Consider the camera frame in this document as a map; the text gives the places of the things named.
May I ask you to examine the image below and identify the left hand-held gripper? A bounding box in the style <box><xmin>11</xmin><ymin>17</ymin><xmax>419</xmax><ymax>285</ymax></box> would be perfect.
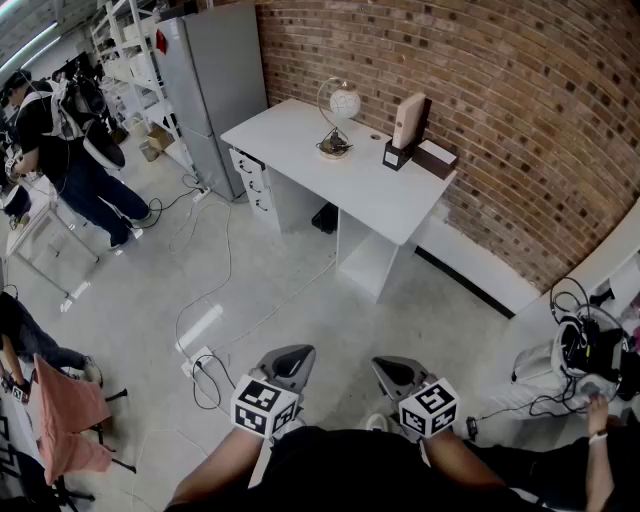
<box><xmin>229</xmin><ymin>344</ymin><xmax>316</xmax><ymax>441</ymax></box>

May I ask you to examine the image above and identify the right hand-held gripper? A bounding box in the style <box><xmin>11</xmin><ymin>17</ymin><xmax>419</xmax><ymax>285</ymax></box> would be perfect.
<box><xmin>371</xmin><ymin>355</ymin><xmax>461</xmax><ymax>440</ymax></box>

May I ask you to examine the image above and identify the gold ring globe lamp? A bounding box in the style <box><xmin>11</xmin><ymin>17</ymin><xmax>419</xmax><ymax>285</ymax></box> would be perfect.
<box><xmin>314</xmin><ymin>77</ymin><xmax>362</xmax><ymax>161</ymax></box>

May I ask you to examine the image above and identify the person's right forearm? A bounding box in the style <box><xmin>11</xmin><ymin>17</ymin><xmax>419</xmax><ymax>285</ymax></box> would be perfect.
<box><xmin>424</xmin><ymin>427</ymin><xmax>506</xmax><ymax>494</ymax></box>

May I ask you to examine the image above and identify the person's left forearm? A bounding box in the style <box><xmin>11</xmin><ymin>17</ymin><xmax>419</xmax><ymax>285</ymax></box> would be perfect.
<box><xmin>169</xmin><ymin>424</ymin><xmax>274</xmax><ymax>509</ymax></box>

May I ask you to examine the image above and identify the white desk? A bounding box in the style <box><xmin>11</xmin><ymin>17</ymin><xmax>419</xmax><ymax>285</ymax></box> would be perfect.
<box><xmin>219</xmin><ymin>97</ymin><xmax>457</xmax><ymax>305</ymax></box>

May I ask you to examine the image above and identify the person's black shirt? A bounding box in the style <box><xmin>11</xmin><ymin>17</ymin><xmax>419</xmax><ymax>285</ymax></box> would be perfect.
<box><xmin>164</xmin><ymin>424</ymin><xmax>551</xmax><ymax>512</ymax></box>

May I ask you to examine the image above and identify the white brown flat box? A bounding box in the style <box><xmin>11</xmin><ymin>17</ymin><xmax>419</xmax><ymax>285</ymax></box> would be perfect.
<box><xmin>412</xmin><ymin>138</ymin><xmax>459</xmax><ymax>181</ymax></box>

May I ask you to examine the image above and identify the black mesh file holder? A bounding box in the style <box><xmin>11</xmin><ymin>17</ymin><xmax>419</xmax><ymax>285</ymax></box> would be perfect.
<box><xmin>382</xmin><ymin>97</ymin><xmax>434</xmax><ymax>173</ymax></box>

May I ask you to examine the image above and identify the chair with pink cloth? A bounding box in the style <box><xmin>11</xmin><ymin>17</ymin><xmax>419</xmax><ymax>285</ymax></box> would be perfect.
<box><xmin>32</xmin><ymin>352</ymin><xmax>137</xmax><ymax>501</ymax></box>

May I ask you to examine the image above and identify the beige binder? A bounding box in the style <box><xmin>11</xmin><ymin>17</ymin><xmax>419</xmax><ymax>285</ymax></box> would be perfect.
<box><xmin>391</xmin><ymin>92</ymin><xmax>427</xmax><ymax>150</ymax></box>

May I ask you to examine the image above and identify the cardboard box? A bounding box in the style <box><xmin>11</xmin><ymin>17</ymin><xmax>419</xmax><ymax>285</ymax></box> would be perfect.
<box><xmin>146</xmin><ymin>123</ymin><xmax>176</xmax><ymax>152</ymax></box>

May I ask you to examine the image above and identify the clear acrylic table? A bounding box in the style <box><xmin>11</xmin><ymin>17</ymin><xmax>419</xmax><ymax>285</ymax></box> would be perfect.
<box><xmin>4</xmin><ymin>199</ymin><xmax>101</xmax><ymax>311</ymax></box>

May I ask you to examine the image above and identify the white shelving rack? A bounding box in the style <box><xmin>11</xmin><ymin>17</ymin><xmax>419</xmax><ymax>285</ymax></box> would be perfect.
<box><xmin>89</xmin><ymin>0</ymin><xmax>201</xmax><ymax>171</ymax></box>

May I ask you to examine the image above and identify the white floor cable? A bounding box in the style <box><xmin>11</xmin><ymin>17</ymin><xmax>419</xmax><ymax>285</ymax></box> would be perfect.
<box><xmin>167</xmin><ymin>199</ymin><xmax>236</xmax><ymax>361</ymax></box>
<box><xmin>209</xmin><ymin>257</ymin><xmax>339</xmax><ymax>352</ymax></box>

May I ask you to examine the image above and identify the black floor cable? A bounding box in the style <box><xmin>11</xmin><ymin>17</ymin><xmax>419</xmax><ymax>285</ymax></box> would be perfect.
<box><xmin>132</xmin><ymin>172</ymin><xmax>204</xmax><ymax>231</ymax></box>
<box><xmin>192</xmin><ymin>353</ymin><xmax>237</xmax><ymax>412</ymax></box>

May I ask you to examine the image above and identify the white low wall panel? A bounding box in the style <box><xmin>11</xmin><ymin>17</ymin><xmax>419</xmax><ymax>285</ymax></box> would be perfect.
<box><xmin>414</xmin><ymin>217</ymin><xmax>544</xmax><ymax>319</ymax></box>

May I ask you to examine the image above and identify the black charger cable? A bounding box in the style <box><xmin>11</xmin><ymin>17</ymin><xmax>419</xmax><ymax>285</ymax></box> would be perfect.
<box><xmin>467</xmin><ymin>389</ymin><xmax>589</xmax><ymax>442</ymax></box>

